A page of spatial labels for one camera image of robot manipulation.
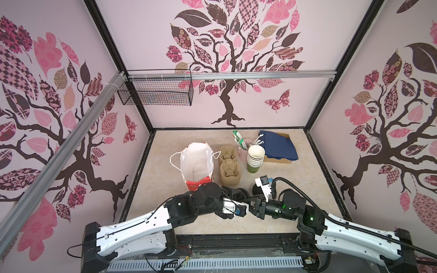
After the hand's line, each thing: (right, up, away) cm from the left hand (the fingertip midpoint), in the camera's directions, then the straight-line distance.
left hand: (236, 197), depth 67 cm
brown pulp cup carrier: (-1, +9, +21) cm, 23 cm away
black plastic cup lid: (+1, +2, -3) cm, 3 cm away
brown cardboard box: (+28, +12, +30) cm, 43 cm away
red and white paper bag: (-20, +12, +23) cm, 32 cm away
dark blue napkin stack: (+28, +20, +34) cm, 48 cm away
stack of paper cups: (+11, +15, +19) cm, 26 cm away
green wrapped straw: (+3, +25, +25) cm, 35 cm away
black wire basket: (-42, +54, +28) cm, 74 cm away
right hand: (+1, -1, -5) cm, 5 cm away
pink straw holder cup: (+6, +15, +31) cm, 35 cm away
